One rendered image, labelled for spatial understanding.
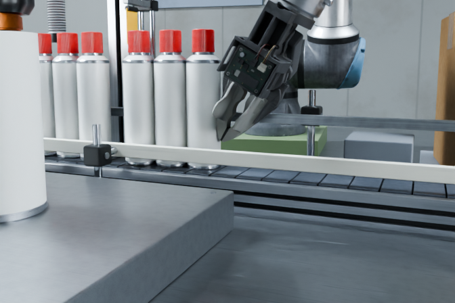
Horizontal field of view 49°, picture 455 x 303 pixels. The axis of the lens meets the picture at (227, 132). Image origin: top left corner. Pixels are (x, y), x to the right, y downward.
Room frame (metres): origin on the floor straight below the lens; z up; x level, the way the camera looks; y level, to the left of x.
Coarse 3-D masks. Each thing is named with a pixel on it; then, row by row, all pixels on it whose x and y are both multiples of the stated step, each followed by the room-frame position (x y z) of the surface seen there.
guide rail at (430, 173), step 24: (48, 144) 0.79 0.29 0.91; (72, 144) 0.77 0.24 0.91; (120, 144) 0.74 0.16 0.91; (288, 168) 0.64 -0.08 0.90; (312, 168) 0.63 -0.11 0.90; (336, 168) 0.62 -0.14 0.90; (360, 168) 0.61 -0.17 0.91; (384, 168) 0.60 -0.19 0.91; (408, 168) 0.58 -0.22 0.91; (432, 168) 0.57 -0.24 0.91
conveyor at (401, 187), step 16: (48, 160) 0.79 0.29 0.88; (64, 160) 0.78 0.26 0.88; (80, 160) 0.78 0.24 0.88; (112, 160) 0.78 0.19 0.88; (208, 176) 0.68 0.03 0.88; (224, 176) 0.68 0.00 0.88; (240, 176) 0.67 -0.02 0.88; (256, 176) 0.67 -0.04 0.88; (272, 176) 0.67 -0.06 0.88; (288, 176) 0.67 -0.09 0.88; (304, 176) 0.67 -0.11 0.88; (320, 176) 0.67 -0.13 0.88; (336, 176) 0.67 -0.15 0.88; (352, 176) 0.67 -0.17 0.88; (384, 192) 0.60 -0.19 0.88; (400, 192) 0.59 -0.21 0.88; (416, 192) 0.59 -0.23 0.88; (432, 192) 0.59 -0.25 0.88; (448, 192) 0.59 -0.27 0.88
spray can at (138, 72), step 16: (128, 32) 0.76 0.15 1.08; (144, 32) 0.75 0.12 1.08; (128, 48) 0.76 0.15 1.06; (144, 48) 0.75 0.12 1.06; (128, 64) 0.74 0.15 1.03; (144, 64) 0.74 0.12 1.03; (128, 80) 0.75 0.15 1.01; (144, 80) 0.74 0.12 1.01; (128, 96) 0.75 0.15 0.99; (144, 96) 0.74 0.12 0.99; (128, 112) 0.75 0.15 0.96; (144, 112) 0.74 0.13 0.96; (128, 128) 0.75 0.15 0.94; (144, 128) 0.74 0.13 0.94; (144, 144) 0.74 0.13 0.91; (128, 160) 0.75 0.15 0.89; (144, 160) 0.74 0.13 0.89
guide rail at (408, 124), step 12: (120, 108) 0.82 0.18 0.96; (264, 120) 0.73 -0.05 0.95; (276, 120) 0.72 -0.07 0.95; (288, 120) 0.72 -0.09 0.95; (300, 120) 0.71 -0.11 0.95; (312, 120) 0.70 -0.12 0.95; (324, 120) 0.70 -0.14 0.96; (336, 120) 0.69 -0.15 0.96; (348, 120) 0.68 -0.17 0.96; (360, 120) 0.68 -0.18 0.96; (372, 120) 0.67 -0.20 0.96; (384, 120) 0.67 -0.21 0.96; (396, 120) 0.66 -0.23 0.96; (408, 120) 0.65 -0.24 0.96; (420, 120) 0.65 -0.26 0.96; (432, 120) 0.64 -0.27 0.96; (444, 120) 0.64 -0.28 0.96
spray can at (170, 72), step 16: (160, 32) 0.74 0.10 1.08; (176, 32) 0.74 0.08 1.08; (160, 48) 0.74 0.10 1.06; (176, 48) 0.74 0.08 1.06; (160, 64) 0.73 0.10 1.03; (176, 64) 0.73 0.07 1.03; (160, 80) 0.73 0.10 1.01; (176, 80) 0.73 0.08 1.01; (160, 96) 0.73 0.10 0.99; (176, 96) 0.73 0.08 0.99; (160, 112) 0.73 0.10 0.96; (176, 112) 0.73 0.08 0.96; (160, 128) 0.73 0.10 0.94; (176, 128) 0.73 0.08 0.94; (160, 144) 0.73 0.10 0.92; (176, 144) 0.73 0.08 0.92; (160, 160) 0.73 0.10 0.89
